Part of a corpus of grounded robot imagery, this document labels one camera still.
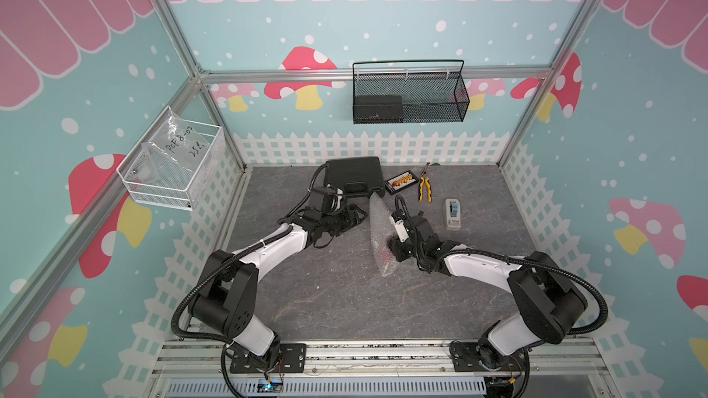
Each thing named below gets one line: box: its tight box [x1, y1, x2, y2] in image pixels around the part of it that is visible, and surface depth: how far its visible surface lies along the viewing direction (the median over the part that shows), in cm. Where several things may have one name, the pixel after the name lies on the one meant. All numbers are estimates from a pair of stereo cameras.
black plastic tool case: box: [323, 156, 386, 199], surface depth 115 cm
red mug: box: [379, 245, 396, 269], surface depth 84 cm
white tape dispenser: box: [445, 198, 461, 232], surface depth 102 cm
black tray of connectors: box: [384, 169, 419, 196], surface depth 115 cm
